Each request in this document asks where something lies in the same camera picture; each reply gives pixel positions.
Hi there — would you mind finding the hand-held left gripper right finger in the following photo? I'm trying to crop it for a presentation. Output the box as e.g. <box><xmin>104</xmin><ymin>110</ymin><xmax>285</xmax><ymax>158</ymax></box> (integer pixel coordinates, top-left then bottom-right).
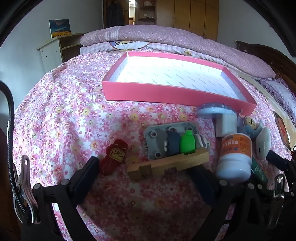
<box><xmin>192</xmin><ymin>166</ymin><xmax>266</xmax><ymax>241</ymax></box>

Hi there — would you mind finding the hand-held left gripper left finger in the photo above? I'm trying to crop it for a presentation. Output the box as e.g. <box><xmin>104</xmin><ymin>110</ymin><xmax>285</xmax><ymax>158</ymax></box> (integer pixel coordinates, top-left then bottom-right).
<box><xmin>32</xmin><ymin>157</ymin><xmax>100</xmax><ymax>241</ymax></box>

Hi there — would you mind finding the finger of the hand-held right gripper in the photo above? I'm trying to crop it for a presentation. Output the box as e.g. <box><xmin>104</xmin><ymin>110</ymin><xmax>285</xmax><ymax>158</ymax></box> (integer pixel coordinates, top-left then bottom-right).
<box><xmin>266</xmin><ymin>151</ymin><xmax>289</xmax><ymax>172</ymax></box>

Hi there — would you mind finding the green battery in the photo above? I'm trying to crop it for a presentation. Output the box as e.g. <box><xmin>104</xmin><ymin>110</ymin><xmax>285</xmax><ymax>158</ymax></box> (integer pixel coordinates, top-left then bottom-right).
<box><xmin>251</xmin><ymin>158</ymin><xmax>269</xmax><ymax>183</ymax></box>

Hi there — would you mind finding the white earbuds case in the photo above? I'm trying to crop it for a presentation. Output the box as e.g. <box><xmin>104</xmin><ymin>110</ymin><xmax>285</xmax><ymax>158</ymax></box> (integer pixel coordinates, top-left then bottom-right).
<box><xmin>254</xmin><ymin>127</ymin><xmax>271</xmax><ymax>160</ymax></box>

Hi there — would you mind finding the white bottle with orange label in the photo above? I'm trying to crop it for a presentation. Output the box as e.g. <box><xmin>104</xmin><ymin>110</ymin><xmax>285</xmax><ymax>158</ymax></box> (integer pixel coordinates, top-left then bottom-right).
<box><xmin>216</xmin><ymin>133</ymin><xmax>252</xmax><ymax>183</ymax></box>

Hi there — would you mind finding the red cartoon figure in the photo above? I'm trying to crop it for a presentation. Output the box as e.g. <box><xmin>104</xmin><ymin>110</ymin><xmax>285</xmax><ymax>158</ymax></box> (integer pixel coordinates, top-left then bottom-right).
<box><xmin>99</xmin><ymin>138</ymin><xmax>129</xmax><ymax>176</ymax></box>

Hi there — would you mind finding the cream round chess piece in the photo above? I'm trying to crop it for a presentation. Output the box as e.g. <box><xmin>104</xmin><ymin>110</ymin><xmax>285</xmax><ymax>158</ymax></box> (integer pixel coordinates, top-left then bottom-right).
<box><xmin>245</xmin><ymin>117</ymin><xmax>258</xmax><ymax>128</ymax></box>

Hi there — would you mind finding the green rubber figure keychain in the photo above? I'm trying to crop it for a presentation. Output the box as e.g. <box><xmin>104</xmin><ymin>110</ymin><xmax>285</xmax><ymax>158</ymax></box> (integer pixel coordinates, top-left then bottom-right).
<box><xmin>165</xmin><ymin>130</ymin><xmax>211</xmax><ymax>155</ymax></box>

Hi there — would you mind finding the notched wooden stand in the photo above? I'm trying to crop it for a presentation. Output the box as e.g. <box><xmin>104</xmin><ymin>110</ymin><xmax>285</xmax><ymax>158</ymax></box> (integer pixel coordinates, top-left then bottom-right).
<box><xmin>127</xmin><ymin>148</ymin><xmax>210</xmax><ymax>181</ymax></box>

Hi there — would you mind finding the grey plastic plate with holes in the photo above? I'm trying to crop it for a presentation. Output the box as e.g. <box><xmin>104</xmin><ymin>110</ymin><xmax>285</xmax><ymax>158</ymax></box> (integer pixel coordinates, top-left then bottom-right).
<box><xmin>143</xmin><ymin>122</ymin><xmax>197</xmax><ymax>161</ymax></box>

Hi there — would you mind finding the pink shallow cardboard box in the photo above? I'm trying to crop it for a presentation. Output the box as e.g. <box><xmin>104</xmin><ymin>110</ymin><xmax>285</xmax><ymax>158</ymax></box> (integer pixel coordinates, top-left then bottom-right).
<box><xmin>102</xmin><ymin>51</ymin><xmax>258</xmax><ymax>116</ymax></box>

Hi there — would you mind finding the metal spring clip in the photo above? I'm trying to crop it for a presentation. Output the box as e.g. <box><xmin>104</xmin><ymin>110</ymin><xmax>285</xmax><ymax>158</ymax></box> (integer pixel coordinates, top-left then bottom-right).
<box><xmin>268</xmin><ymin>174</ymin><xmax>286</xmax><ymax>229</ymax></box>
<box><xmin>13</xmin><ymin>155</ymin><xmax>40</xmax><ymax>225</ymax></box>

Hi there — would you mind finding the purple frilled pillow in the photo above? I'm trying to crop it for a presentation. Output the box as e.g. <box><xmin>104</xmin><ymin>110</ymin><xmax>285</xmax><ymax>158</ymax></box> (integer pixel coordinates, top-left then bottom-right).
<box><xmin>259</xmin><ymin>77</ymin><xmax>296</xmax><ymax>121</ymax></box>

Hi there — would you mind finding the pink floral bed sheet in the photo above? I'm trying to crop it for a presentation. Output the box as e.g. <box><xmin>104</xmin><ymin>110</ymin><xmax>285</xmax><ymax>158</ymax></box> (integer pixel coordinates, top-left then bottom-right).
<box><xmin>10</xmin><ymin>47</ymin><xmax>296</xmax><ymax>241</ymax></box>

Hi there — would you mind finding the dark wooden headboard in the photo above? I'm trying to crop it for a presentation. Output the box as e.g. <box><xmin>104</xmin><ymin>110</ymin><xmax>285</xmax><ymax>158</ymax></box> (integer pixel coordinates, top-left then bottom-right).
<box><xmin>236</xmin><ymin>40</ymin><xmax>296</xmax><ymax>93</ymax></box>

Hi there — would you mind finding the white bookshelf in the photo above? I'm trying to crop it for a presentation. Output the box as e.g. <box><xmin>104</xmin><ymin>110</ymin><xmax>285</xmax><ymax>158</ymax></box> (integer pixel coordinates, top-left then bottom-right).
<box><xmin>37</xmin><ymin>32</ymin><xmax>86</xmax><ymax>73</ymax></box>

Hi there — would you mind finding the blue and yellow painting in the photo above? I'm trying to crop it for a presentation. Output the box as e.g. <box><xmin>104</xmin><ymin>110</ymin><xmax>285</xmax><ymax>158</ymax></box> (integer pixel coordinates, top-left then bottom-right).
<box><xmin>49</xmin><ymin>19</ymin><xmax>71</xmax><ymax>39</ymax></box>

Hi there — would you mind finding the folded pink quilt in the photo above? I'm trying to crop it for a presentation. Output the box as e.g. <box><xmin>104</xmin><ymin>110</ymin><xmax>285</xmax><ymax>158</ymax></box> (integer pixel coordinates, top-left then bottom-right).
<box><xmin>80</xmin><ymin>24</ymin><xmax>277</xmax><ymax>78</ymax></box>

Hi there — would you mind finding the wooden wardrobe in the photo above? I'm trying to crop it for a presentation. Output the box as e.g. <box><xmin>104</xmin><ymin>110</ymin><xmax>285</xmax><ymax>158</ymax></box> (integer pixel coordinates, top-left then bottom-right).
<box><xmin>156</xmin><ymin>0</ymin><xmax>220</xmax><ymax>41</ymax></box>

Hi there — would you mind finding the dark hanging coat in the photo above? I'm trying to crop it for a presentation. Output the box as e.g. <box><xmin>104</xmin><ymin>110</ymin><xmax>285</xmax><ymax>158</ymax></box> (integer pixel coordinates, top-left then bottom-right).
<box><xmin>106</xmin><ymin>1</ymin><xmax>124</xmax><ymax>28</ymax></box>

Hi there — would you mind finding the wooden corner shelf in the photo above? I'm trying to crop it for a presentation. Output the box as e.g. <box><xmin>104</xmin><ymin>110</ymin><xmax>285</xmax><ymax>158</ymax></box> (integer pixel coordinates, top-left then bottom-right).
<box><xmin>137</xmin><ymin>0</ymin><xmax>158</xmax><ymax>26</ymax></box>

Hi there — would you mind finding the black flexible cable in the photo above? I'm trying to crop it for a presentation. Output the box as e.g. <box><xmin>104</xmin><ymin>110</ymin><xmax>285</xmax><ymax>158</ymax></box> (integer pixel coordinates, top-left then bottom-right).
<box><xmin>0</xmin><ymin>80</ymin><xmax>23</xmax><ymax>209</ymax></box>

